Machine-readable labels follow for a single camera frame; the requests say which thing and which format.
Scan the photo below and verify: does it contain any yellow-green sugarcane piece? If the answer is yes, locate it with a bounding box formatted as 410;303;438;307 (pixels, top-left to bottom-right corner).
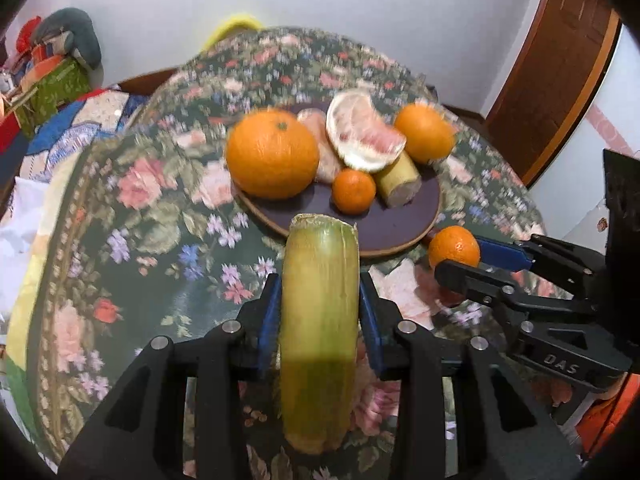
374;150;422;209
277;213;361;456

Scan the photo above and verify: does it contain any peeled pomelo segment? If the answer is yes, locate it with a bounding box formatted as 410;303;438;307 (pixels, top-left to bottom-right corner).
297;108;347;184

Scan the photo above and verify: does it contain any white cloth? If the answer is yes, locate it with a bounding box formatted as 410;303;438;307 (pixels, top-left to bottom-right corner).
0;175;53;321

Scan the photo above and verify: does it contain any purple plate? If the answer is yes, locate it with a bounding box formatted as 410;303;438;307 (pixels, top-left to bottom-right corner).
232;102;444;260

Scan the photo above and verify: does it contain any pomelo segment with rind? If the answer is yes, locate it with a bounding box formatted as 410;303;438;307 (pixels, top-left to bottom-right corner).
325;88;407;171

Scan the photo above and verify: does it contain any patchwork quilt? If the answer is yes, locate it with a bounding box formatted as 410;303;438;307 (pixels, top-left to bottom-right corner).
0;89;153;196

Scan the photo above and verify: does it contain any large orange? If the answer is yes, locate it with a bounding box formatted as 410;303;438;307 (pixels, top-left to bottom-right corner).
225;107;321;200

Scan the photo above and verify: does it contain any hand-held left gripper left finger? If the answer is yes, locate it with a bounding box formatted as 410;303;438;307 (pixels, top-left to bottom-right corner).
59;272;283;480

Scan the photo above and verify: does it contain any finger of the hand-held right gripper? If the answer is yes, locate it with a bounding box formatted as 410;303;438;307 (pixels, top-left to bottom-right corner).
474;233;604;292
433;258;602;322

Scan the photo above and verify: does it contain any brown wooden door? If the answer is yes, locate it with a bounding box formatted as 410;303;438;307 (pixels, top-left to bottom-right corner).
481;0;622;187

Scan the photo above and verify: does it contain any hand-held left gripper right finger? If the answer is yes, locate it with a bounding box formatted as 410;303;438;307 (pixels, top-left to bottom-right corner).
357;271;584;480

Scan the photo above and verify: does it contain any person's right forearm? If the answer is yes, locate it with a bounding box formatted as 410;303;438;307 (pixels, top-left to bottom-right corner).
574;374;640;462

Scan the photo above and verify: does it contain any small mandarin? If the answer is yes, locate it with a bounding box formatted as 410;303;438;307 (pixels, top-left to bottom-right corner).
332;168;377;214
427;225;481;271

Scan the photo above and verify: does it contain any medium orange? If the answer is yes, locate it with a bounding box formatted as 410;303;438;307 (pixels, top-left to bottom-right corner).
394;102;457;165

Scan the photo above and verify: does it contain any red plastic bag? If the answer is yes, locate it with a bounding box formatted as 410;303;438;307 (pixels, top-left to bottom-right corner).
14;15;44;54

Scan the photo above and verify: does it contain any heart print wardrobe door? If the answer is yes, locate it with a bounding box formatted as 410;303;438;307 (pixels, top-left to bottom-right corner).
527;22;640;241

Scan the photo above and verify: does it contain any floral tablecloth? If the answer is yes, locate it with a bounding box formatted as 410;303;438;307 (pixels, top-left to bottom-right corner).
7;25;566;480

